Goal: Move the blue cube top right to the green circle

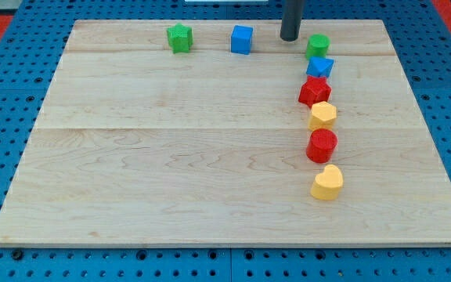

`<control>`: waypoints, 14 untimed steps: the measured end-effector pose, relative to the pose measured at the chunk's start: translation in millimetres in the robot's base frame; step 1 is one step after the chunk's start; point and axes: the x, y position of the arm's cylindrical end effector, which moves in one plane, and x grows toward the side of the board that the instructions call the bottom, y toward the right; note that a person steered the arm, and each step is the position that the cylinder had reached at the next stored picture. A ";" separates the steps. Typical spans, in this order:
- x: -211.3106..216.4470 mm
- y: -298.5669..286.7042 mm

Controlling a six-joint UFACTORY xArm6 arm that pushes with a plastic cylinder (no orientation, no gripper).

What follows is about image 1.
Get green cylinder block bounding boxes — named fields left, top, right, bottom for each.
left=305, top=34, right=330, bottom=60

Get red star block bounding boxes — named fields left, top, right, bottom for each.
left=298, top=75, right=332, bottom=108

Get blue triangular block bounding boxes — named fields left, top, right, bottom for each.
left=306, top=56, right=334, bottom=78

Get light wooden board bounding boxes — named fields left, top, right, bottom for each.
left=0, top=20, right=451, bottom=248

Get green star block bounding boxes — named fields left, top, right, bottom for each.
left=167, top=23, right=193, bottom=53

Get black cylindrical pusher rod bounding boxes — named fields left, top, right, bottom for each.
left=280, top=0, right=305, bottom=42

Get blue cube block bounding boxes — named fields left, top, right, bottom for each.
left=230, top=25, right=253, bottom=55

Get red cylinder block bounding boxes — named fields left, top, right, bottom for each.
left=306, top=128, right=338, bottom=164

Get yellow heart block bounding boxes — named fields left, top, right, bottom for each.
left=310, top=164, right=344, bottom=201

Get yellow hexagon block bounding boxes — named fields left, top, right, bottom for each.
left=308, top=101, right=337, bottom=131

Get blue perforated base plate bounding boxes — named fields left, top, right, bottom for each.
left=0, top=0, right=451, bottom=281

